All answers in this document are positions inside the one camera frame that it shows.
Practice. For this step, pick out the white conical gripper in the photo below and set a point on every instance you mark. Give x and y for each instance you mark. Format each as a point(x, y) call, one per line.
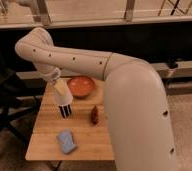
point(62, 96)

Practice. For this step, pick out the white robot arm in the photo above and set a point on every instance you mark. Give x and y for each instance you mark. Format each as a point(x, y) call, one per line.
point(135, 100)

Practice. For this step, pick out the orange ceramic bowl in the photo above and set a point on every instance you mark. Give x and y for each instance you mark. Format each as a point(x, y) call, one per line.
point(81, 86)

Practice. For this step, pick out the blue eraser sponge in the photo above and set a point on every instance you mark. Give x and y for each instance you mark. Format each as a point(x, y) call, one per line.
point(66, 140)

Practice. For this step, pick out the brown pine cone object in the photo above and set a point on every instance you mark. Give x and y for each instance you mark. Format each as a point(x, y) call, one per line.
point(94, 115)

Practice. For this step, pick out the wooden side table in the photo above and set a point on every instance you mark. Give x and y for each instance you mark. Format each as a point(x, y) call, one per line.
point(92, 140)

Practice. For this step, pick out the black office chair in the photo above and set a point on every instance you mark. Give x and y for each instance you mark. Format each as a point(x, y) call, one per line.
point(8, 100)

